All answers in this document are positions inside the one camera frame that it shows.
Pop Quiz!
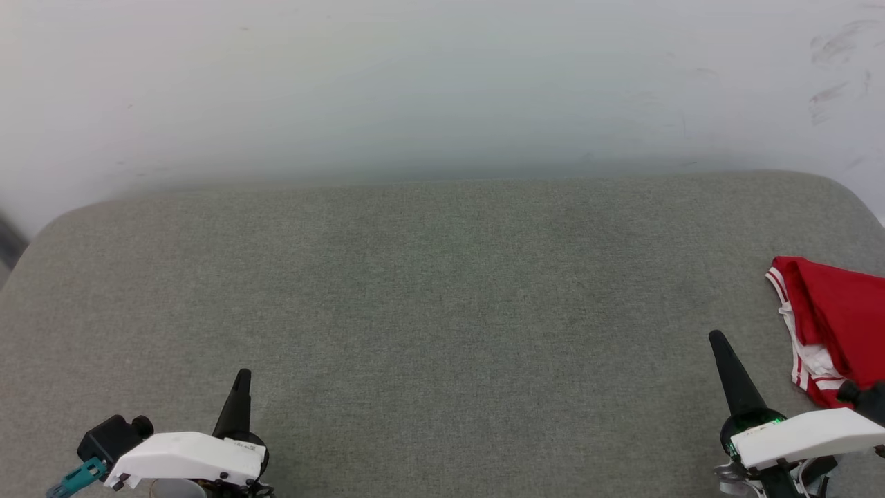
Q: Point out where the grey fabric sofa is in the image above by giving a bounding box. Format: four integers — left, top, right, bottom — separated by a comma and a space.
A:
0, 171, 885, 498

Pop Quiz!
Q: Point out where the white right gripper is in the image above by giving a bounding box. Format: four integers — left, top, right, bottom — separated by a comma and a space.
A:
709, 331, 885, 472

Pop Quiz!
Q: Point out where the teal left camera connector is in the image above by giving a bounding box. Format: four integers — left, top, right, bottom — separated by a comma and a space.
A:
47, 456, 108, 498

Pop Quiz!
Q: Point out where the red basketball jersey number 23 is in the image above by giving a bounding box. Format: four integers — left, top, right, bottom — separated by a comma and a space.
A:
765, 256, 885, 410

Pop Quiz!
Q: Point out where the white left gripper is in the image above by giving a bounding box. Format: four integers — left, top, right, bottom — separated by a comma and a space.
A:
104, 369, 270, 490

